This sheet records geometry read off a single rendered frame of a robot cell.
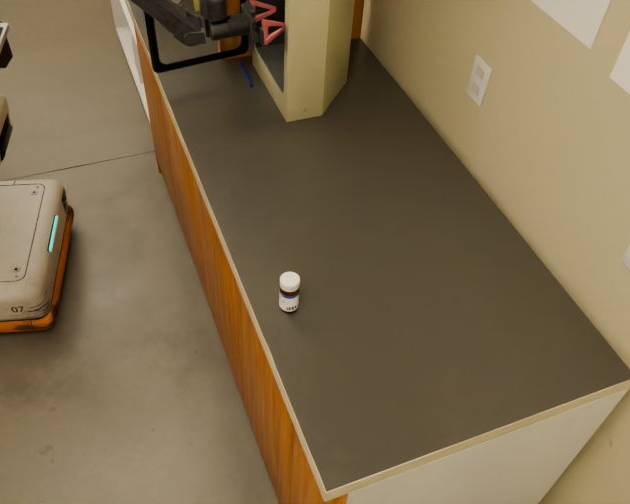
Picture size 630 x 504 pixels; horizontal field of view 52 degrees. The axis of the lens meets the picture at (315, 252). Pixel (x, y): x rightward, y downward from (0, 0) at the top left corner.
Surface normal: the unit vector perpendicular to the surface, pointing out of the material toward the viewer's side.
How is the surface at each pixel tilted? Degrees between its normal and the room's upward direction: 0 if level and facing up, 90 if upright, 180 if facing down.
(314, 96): 90
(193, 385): 0
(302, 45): 90
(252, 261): 0
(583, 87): 90
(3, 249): 0
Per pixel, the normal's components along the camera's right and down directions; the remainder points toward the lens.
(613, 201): -0.93, 0.24
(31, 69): 0.04, -0.67
